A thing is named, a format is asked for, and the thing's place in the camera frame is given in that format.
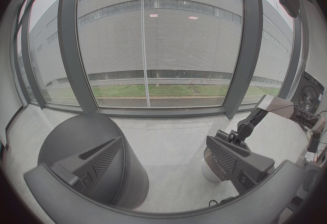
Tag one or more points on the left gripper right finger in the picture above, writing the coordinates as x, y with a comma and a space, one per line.
237, 161

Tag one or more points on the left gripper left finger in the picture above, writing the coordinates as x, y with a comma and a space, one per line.
99, 159

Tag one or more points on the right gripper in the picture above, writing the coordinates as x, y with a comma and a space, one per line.
236, 140

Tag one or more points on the black plastic bag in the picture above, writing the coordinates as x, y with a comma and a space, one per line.
212, 164

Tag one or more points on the white trash bin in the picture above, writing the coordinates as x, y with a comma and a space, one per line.
208, 173

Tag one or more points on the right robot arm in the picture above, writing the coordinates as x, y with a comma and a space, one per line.
276, 105

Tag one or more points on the grey washing machine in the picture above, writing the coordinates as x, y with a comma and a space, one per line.
310, 92

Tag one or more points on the window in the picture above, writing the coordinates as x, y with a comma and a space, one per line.
163, 39

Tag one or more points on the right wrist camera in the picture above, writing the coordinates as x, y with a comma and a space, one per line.
221, 135

